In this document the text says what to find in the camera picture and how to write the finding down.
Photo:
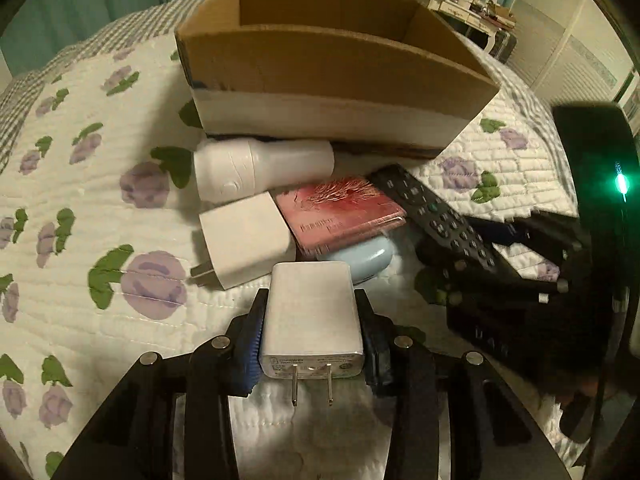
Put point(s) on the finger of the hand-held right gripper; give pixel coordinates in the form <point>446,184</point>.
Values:
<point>495,287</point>
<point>520,237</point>

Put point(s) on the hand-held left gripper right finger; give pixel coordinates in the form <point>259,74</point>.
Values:
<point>374,356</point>

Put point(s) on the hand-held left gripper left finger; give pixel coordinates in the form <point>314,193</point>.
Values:
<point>249,355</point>

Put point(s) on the black remote control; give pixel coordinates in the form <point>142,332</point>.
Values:
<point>432,210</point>

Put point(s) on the cardboard box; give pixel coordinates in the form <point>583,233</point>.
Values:
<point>330,65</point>

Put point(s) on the light blue case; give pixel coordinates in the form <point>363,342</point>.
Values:
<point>365,259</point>

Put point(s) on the red booklet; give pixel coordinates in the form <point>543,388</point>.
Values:
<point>337,215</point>

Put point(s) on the white plastic bottle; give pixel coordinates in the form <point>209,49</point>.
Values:
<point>260,167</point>

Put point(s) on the white wardrobe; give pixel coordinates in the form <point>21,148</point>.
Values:
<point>570,40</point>

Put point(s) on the floral quilted blanket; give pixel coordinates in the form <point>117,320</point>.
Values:
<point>90,220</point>

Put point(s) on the white dressing table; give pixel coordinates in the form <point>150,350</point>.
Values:
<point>470,10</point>

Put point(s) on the white cube wall charger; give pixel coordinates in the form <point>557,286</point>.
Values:
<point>245,242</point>

